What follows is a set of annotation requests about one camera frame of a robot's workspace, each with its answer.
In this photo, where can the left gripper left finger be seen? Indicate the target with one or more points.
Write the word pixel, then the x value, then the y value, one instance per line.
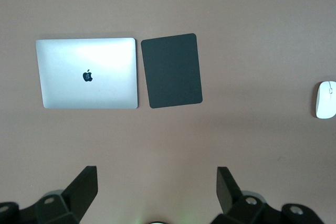
pixel 81 190

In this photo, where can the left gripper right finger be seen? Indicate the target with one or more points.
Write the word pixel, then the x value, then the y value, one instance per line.
pixel 225 190

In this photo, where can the white computer mouse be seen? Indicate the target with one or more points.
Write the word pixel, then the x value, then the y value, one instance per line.
pixel 325 103

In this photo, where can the black mouse pad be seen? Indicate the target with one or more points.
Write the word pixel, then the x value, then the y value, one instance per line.
pixel 172 72

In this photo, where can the silver laptop with apple logo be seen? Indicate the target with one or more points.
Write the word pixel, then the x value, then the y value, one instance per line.
pixel 86 58

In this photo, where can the brown table cover mat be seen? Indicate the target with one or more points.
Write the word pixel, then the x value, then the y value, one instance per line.
pixel 236 11

